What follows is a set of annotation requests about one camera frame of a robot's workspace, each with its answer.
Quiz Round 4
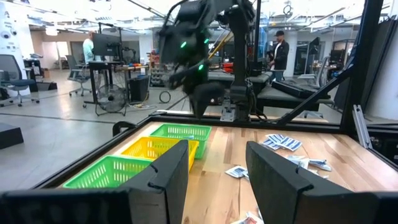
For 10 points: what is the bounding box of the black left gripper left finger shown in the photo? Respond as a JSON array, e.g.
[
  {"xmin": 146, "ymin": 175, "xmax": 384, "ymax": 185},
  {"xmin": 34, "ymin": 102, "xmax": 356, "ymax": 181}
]
[{"xmin": 0, "ymin": 139, "xmax": 190, "ymax": 224}]

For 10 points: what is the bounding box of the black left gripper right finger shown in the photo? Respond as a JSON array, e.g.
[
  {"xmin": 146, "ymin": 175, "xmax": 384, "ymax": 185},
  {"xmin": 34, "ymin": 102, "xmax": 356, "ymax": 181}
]
[{"xmin": 245, "ymin": 141, "xmax": 398, "ymax": 224}]

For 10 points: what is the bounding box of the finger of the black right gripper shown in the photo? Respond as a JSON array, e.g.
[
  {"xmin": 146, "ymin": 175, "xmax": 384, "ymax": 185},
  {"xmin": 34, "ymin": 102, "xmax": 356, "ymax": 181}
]
[
  {"xmin": 189, "ymin": 83, "xmax": 208, "ymax": 118},
  {"xmin": 202, "ymin": 83, "xmax": 226, "ymax": 116}
]

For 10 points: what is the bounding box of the silver mounting plate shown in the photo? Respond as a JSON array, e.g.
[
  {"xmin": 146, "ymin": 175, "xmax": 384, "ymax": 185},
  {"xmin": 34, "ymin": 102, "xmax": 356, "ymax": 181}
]
[{"xmin": 220, "ymin": 103, "xmax": 238, "ymax": 123}]

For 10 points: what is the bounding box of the parts shelf rack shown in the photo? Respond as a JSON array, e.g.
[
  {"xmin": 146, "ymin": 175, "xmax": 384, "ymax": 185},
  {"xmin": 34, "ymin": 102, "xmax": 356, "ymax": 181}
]
[{"xmin": 148, "ymin": 51, "xmax": 167, "ymax": 88}]

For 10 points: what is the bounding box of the green plastic basket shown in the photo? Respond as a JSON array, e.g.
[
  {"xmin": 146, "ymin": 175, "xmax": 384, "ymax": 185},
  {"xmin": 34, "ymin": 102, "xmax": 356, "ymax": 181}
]
[
  {"xmin": 149, "ymin": 123, "xmax": 213, "ymax": 160},
  {"xmin": 63, "ymin": 154, "xmax": 153, "ymax": 190}
]

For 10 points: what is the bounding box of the white sachet red blue print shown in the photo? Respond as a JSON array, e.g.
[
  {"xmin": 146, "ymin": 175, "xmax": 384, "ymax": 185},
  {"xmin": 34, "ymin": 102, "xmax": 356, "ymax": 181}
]
[{"xmin": 229, "ymin": 211, "xmax": 264, "ymax": 224}]

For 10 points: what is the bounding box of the yellow plastic basket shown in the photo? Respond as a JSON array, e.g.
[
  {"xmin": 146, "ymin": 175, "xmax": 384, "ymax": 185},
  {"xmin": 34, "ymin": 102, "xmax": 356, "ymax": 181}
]
[{"xmin": 120, "ymin": 136, "xmax": 200, "ymax": 172}]

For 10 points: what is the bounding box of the grey side table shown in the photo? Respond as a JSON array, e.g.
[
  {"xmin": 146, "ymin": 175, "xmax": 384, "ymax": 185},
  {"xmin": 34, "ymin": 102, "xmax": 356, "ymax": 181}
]
[{"xmin": 207, "ymin": 70, "xmax": 274, "ymax": 94}]

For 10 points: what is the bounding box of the wooden top workbench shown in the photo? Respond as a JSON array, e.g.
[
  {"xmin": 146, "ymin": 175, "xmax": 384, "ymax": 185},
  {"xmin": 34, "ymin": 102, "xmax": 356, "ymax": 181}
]
[{"xmin": 116, "ymin": 63, "xmax": 150, "ymax": 103}]

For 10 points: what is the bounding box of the dark grey desk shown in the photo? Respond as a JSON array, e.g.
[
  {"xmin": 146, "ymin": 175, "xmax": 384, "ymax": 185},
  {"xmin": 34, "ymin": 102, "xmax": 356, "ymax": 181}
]
[{"xmin": 257, "ymin": 85, "xmax": 336, "ymax": 113}]

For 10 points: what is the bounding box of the person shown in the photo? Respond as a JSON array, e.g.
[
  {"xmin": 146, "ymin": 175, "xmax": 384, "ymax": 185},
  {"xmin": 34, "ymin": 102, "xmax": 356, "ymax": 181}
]
[
  {"xmin": 81, "ymin": 30, "xmax": 96, "ymax": 65},
  {"xmin": 267, "ymin": 29, "xmax": 290, "ymax": 82}
]

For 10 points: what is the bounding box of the black floor fan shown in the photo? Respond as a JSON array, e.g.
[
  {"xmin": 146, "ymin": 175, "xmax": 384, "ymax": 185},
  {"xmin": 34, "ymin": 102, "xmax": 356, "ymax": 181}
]
[{"xmin": 95, "ymin": 83, "xmax": 128, "ymax": 117}]

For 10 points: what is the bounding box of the black keyboard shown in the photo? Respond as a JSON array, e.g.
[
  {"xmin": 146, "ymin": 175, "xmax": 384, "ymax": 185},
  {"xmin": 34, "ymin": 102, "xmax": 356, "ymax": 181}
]
[{"xmin": 271, "ymin": 80, "xmax": 332, "ymax": 100}]

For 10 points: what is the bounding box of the black computer monitor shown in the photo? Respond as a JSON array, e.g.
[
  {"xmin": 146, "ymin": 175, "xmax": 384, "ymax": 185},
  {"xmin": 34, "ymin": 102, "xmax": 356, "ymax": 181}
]
[{"xmin": 92, "ymin": 32, "xmax": 123, "ymax": 57}]

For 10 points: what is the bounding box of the black standing desk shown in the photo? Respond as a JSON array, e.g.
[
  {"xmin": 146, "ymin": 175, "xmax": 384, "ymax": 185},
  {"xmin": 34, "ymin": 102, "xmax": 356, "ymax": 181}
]
[{"xmin": 82, "ymin": 60, "xmax": 125, "ymax": 109}]

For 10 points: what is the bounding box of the silver angled strut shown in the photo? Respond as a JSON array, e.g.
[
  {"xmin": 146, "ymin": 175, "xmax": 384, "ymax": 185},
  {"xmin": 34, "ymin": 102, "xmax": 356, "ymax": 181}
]
[{"xmin": 352, "ymin": 104, "xmax": 373, "ymax": 150}]

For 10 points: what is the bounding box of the grey office chair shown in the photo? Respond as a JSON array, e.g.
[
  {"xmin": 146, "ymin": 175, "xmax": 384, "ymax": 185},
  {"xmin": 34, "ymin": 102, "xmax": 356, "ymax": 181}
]
[
  {"xmin": 65, "ymin": 54, "xmax": 93, "ymax": 97},
  {"xmin": 297, "ymin": 55, "xmax": 332, "ymax": 90}
]

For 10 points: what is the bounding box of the black low platform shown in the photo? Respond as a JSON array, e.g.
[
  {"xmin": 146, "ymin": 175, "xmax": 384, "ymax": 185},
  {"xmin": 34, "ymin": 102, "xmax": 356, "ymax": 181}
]
[{"xmin": 35, "ymin": 81, "xmax": 58, "ymax": 92}]

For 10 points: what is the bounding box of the black floor box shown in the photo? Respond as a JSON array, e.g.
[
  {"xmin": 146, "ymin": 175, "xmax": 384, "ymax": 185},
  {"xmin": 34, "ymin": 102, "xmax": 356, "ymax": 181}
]
[{"xmin": 0, "ymin": 122, "xmax": 25, "ymax": 150}]

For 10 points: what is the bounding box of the black partition panel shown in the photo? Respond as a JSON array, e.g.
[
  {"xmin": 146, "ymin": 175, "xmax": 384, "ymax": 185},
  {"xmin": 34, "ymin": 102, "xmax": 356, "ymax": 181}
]
[{"xmin": 360, "ymin": 17, "xmax": 398, "ymax": 110}]

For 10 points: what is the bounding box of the coiled black cable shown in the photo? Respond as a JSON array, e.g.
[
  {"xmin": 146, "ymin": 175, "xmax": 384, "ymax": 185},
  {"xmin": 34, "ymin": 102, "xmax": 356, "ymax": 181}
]
[{"xmin": 159, "ymin": 90, "xmax": 172, "ymax": 105}]

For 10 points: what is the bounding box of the black aluminium rig frame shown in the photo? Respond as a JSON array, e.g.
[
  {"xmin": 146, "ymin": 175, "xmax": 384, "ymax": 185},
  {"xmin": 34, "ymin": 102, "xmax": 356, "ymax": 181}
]
[{"xmin": 30, "ymin": 0, "xmax": 398, "ymax": 190}]

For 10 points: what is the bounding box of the black clamp handle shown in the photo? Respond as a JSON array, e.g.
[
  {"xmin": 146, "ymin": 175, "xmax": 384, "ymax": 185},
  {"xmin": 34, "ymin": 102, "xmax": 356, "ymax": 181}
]
[{"xmin": 112, "ymin": 121, "xmax": 138, "ymax": 137}]

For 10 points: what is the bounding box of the thin black post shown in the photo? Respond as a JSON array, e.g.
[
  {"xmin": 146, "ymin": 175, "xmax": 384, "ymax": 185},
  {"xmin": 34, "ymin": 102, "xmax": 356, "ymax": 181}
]
[{"xmin": 254, "ymin": 0, "xmax": 262, "ymax": 77}]

